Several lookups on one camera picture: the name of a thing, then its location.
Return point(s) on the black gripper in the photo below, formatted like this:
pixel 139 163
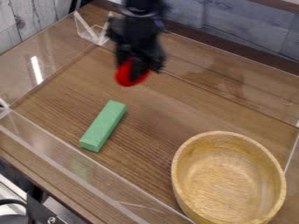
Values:
pixel 135 33

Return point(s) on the red plush fruit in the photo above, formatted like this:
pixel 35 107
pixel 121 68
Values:
pixel 121 75

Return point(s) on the wooden bowl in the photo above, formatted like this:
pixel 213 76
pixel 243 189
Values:
pixel 227 179

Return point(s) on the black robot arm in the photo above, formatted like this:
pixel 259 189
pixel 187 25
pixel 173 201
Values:
pixel 141 6

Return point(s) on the green rectangular block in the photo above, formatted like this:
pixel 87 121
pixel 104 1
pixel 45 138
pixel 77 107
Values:
pixel 103 125

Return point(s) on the clear acrylic corner bracket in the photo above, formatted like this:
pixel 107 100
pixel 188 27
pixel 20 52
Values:
pixel 92 33

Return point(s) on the clear acrylic enclosure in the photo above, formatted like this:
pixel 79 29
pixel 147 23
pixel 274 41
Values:
pixel 56 83

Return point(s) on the black clamp bracket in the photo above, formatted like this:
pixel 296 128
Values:
pixel 39 214

